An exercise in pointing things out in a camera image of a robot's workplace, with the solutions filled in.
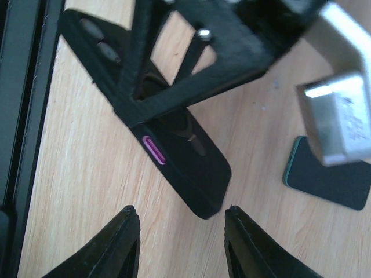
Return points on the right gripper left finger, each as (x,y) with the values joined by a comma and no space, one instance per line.
(113,252)

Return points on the green phone black screen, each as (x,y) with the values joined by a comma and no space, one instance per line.
(347,185)

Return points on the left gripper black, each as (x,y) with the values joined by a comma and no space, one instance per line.
(182,52)

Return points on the black phone case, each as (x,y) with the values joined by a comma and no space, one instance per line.
(176,143)

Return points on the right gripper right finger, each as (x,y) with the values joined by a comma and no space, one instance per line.
(251,252)

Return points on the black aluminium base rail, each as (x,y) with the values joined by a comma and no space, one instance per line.
(29,40)

